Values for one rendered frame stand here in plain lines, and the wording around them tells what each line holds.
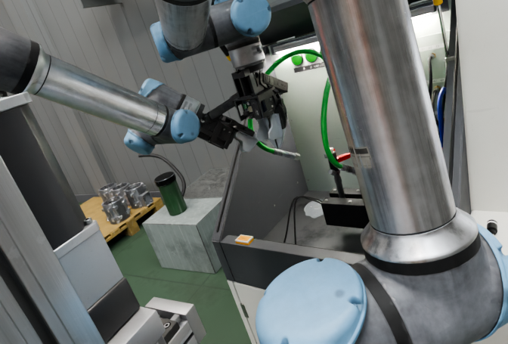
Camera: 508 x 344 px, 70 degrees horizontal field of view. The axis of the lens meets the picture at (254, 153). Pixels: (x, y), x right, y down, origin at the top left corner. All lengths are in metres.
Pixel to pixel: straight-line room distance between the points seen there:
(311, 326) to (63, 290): 0.21
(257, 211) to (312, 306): 0.95
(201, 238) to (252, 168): 1.43
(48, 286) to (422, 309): 0.33
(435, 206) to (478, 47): 0.63
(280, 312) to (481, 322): 0.19
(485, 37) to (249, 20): 0.53
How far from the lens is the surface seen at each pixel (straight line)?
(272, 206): 1.38
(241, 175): 1.24
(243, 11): 0.70
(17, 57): 0.70
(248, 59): 0.82
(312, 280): 0.40
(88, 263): 0.45
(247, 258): 1.14
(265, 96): 0.82
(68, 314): 0.35
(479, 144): 0.98
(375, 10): 0.34
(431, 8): 1.17
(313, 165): 1.51
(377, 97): 0.34
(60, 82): 0.72
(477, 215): 1.00
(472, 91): 0.97
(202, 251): 2.72
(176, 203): 2.82
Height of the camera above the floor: 1.52
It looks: 18 degrees down
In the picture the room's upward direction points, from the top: 18 degrees counter-clockwise
